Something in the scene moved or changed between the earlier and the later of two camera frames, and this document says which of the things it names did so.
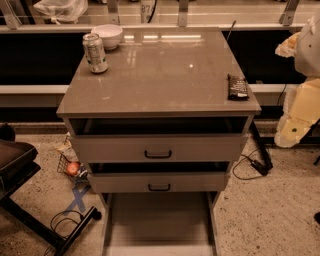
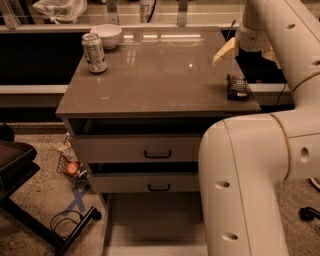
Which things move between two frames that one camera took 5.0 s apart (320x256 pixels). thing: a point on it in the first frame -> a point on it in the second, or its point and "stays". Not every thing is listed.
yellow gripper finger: x=289 y=46 -> x=229 y=49
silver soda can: x=95 y=53 stays
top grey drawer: x=159 y=148 stays
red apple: x=72 y=168 stays
